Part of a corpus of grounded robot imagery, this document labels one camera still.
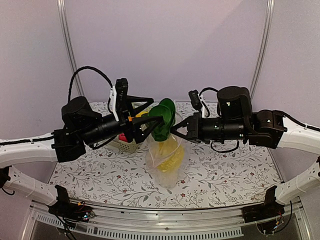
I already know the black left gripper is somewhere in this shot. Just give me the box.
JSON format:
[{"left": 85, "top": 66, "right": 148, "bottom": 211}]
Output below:
[{"left": 80, "top": 96, "right": 164, "bottom": 147}]

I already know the green toy leaf vegetable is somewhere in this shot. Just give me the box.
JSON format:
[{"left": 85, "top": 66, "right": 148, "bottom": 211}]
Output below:
[{"left": 148, "top": 98, "right": 176, "bottom": 142}]

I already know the toy napa cabbage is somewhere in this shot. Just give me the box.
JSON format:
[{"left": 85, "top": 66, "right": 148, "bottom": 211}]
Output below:
[{"left": 150, "top": 134, "right": 185, "bottom": 173}]

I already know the clear zip top bag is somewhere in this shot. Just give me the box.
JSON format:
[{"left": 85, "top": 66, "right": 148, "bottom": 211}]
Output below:
[{"left": 145, "top": 134, "right": 191, "bottom": 189}]

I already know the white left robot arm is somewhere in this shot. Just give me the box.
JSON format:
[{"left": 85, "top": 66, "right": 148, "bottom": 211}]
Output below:
[{"left": 0, "top": 96, "right": 164, "bottom": 222}]

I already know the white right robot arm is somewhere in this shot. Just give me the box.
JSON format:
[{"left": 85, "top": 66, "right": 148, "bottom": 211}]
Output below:
[{"left": 170, "top": 86, "right": 320, "bottom": 223}]

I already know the red toy food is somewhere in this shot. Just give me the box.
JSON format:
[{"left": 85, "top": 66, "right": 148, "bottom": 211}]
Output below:
[{"left": 118, "top": 133, "right": 128, "bottom": 143}]

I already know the yellow toy lemon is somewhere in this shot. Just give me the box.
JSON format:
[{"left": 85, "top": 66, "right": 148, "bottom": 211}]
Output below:
[{"left": 135, "top": 111, "right": 149, "bottom": 118}]

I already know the pale green plastic basket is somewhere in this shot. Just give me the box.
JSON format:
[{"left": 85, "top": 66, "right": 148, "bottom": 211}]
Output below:
[{"left": 109, "top": 103, "right": 150, "bottom": 153}]

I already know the floral patterned table mat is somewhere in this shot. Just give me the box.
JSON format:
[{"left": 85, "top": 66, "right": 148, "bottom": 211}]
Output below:
[{"left": 48, "top": 100, "right": 285, "bottom": 209}]

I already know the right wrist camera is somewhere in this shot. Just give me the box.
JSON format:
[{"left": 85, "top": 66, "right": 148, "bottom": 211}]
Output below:
[{"left": 188, "top": 90, "right": 210, "bottom": 118}]

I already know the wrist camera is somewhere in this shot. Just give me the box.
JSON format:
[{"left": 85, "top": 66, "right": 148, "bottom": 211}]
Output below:
[
  {"left": 188, "top": 90, "right": 210, "bottom": 118},
  {"left": 108, "top": 78, "right": 129, "bottom": 122}
]

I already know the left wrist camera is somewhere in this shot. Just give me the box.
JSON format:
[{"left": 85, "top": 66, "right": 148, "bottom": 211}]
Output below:
[{"left": 108, "top": 78, "right": 129, "bottom": 122}]

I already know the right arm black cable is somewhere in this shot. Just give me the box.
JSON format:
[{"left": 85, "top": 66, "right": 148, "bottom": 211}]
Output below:
[{"left": 198, "top": 87, "right": 221, "bottom": 97}]

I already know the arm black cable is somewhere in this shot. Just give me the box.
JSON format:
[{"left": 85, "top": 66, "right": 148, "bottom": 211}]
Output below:
[
  {"left": 66, "top": 65, "right": 113, "bottom": 106},
  {"left": 198, "top": 87, "right": 221, "bottom": 97}
]

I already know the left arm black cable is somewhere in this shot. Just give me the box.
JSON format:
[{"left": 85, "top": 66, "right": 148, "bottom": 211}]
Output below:
[{"left": 66, "top": 65, "right": 113, "bottom": 106}]

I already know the front aluminium rail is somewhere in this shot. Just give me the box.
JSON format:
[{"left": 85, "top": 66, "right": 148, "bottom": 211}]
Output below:
[{"left": 22, "top": 199, "right": 313, "bottom": 240}]

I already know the left aluminium frame post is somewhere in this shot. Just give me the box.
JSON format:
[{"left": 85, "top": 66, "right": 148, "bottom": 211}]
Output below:
[{"left": 56, "top": 0, "right": 85, "bottom": 96}]

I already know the aluminium frame post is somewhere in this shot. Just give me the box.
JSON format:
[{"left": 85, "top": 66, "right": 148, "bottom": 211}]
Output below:
[
  {"left": 56, "top": 0, "right": 85, "bottom": 96},
  {"left": 249, "top": 0, "right": 275, "bottom": 99}
]

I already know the right aluminium frame post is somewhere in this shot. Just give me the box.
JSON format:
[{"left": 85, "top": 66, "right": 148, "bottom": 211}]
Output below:
[{"left": 249, "top": 0, "right": 275, "bottom": 99}]

